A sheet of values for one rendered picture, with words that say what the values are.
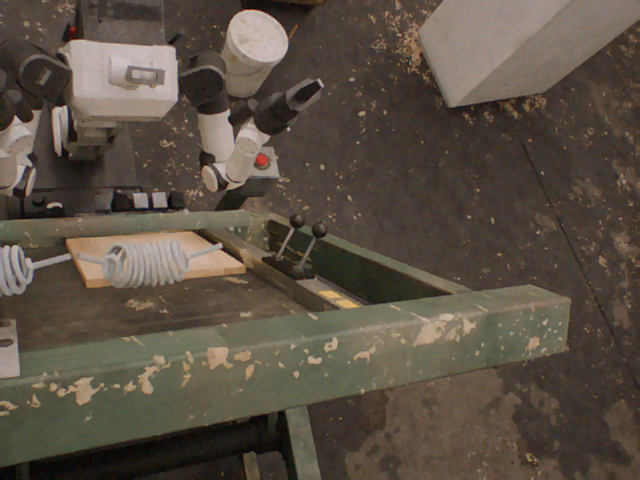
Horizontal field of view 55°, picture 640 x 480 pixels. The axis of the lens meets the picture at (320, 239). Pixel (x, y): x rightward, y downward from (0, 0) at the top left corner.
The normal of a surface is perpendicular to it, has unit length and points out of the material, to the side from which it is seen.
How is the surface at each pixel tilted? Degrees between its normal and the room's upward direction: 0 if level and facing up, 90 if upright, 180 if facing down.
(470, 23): 90
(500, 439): 0
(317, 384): 31
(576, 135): 0
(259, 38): 0
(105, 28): 23
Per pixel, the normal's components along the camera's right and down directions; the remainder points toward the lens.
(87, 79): 0.45, 0.06
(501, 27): -0.84, 0.22
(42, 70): 0.66, 0.49
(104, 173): 0.40, -0.33
